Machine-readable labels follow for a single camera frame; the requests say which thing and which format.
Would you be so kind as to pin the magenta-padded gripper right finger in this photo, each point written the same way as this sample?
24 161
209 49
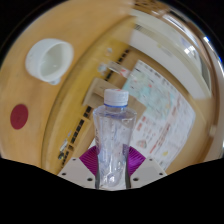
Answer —
148 170

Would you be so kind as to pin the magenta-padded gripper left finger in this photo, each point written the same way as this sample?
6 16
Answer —
78 171

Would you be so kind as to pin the clear plastic water bottle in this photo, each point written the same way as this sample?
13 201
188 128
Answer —
114 140

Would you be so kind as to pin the flat round red coaster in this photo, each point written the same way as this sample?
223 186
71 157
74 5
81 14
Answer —
19 116

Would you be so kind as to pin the white ceramic mug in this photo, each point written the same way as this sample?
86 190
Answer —
50 61

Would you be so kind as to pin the white door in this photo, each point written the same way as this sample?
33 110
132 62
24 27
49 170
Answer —
166 46

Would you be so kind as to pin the large wall poster sheet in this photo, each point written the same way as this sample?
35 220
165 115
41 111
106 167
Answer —
163 113

